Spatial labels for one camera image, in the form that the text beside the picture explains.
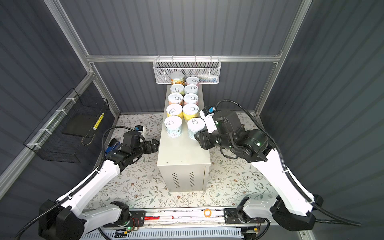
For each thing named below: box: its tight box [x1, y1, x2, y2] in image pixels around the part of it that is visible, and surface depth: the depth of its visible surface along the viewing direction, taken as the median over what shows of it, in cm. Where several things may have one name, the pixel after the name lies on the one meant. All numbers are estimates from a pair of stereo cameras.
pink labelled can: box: [186, 76, 200, 87], surface depth 82 cm
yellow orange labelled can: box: [170, 71, 185, 86], surface depth 82 cm
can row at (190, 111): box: [182, 103, 199, 121], surface depth 68 cm
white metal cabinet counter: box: [157, 84, 211, 193], surface depth 65 cm
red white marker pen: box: [144, 215, 187, 220], surface depth 75 cm
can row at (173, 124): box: [164, 115, 183, 138], surface depth 63 cm
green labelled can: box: [170, 83, 185, 95], surface depth 78 cm
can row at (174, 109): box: [166, 103, 183, 119], surface depth 68 cm
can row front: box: [167, 92, 183, 105], surface depth 73 cm
